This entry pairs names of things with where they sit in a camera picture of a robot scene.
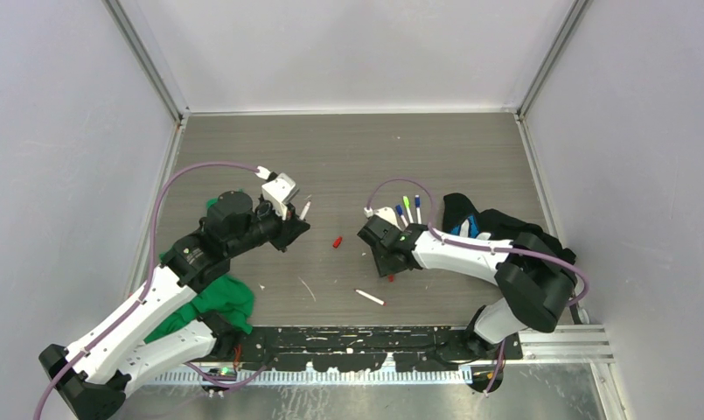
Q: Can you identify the blue capped white pen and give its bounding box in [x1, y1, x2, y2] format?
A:
[415, 195, 422, 224]

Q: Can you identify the black daisy cloth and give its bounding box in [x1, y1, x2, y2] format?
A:
[442, 192, 576, 264]

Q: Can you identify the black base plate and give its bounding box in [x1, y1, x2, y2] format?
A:
[198, 325, 498, 373]

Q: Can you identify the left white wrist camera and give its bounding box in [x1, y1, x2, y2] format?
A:
[256, 166, 299, 221]

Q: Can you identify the green cloth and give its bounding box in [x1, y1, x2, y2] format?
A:
[143, 188, 256, 344]

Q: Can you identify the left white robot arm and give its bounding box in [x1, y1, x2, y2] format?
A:
[38, 191, 310, 419]

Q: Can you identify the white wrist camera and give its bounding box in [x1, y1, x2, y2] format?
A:
[256, 166, 299, 221]
[363, 206, 400, 228]

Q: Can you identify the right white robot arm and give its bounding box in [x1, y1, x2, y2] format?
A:
[358, 214, 576, 360]

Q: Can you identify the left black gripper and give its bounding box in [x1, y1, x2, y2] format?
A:
[227, 197, 309, 258]

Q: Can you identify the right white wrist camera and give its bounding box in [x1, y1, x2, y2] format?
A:
[363, 206, 400, 228]

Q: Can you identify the slotted cable duct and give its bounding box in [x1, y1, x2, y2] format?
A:
[147, 366, 472, 386]

